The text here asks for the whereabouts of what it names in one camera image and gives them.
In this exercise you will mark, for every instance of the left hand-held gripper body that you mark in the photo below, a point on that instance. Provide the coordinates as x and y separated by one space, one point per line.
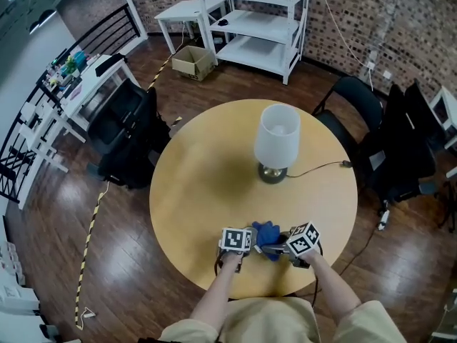
235 239

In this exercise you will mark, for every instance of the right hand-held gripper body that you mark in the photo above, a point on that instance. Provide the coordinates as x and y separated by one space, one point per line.
303 241

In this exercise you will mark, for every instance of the blue cloth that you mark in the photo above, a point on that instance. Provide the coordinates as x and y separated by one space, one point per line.
266 234

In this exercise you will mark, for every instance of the person's left forearm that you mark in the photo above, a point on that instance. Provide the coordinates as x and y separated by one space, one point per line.
214 295

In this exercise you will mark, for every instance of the person's right forearm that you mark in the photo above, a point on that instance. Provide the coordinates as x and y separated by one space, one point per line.
332 288

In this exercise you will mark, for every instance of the person's beige clothing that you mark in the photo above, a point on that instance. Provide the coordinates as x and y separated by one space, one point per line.
271 320

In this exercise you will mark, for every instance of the white power strip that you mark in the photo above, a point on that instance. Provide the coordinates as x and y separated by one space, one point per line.
88 314
383 221

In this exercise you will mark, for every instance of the white table lamp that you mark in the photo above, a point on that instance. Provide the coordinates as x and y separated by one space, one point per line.
276 138

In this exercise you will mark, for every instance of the black high-back office chair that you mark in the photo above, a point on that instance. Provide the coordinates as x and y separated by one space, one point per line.
396 155

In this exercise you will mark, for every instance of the black mesh office chair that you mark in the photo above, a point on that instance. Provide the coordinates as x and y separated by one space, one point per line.
125 138

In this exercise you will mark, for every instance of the black folding chair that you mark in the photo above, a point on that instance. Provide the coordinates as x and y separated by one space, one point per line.
353 98

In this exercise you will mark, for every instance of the open cardboard box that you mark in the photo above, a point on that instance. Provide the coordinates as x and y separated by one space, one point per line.
193 57

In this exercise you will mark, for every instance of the white metal shelf rack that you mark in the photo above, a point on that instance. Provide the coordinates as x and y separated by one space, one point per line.
257 48

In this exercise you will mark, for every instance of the white side table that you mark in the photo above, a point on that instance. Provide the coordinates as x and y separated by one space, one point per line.
446 109

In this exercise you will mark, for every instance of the long white desk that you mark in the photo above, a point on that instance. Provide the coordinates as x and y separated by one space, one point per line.
93 84

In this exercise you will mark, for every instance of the black flat case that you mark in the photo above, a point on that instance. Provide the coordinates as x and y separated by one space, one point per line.
110 65

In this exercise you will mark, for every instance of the pink notebook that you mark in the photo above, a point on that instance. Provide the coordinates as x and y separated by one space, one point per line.
76 94

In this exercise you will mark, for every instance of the small white desk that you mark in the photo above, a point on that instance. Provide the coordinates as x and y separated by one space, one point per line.
46 119

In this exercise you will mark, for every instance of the white storage rack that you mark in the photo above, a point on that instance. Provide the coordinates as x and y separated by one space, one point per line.
14 298

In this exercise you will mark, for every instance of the small white table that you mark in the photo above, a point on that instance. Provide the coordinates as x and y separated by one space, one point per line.
182 11

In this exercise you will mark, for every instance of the teal storage box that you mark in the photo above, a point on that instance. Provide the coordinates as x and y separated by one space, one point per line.
81 60

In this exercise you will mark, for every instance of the small potted plant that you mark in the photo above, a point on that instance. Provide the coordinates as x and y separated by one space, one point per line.
72 65

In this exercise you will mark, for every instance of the white desk with items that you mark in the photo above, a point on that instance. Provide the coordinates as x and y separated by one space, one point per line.
133 21

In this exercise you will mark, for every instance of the black pendant lamp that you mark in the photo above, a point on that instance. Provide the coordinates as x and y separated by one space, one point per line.
45 15
34 27

